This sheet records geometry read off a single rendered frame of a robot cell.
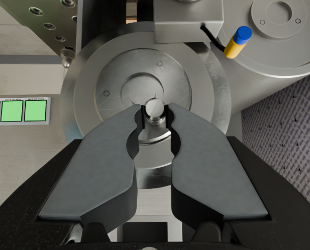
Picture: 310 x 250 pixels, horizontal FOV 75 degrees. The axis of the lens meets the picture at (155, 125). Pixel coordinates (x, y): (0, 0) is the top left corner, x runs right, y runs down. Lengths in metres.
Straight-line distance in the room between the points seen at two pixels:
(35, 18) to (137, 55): 0.36
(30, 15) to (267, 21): 0.42
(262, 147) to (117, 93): 0.27
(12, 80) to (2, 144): 2.62
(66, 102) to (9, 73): 3.09
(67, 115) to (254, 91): 0.18
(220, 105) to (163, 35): 0.07
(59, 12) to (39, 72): 2.64
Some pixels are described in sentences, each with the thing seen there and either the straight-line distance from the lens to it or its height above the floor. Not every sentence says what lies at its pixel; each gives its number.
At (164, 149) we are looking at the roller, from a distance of 0.16.
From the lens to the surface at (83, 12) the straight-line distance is 0.23.
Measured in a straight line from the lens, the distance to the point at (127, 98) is 0.16.
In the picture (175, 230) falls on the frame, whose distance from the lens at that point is 0.53.
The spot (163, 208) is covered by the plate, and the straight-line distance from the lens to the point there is 0.51.
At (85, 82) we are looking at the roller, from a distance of 0.18.
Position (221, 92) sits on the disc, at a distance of 0.18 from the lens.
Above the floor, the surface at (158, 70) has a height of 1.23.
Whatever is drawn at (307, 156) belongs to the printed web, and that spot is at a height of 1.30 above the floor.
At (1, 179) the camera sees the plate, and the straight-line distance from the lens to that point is 0.63.
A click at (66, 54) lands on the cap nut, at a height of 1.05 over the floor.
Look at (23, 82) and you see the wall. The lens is 3.15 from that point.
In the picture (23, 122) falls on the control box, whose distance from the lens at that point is 0.60.
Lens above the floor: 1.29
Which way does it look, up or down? 8 degrees down
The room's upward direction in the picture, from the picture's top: 179 degrees clockwise
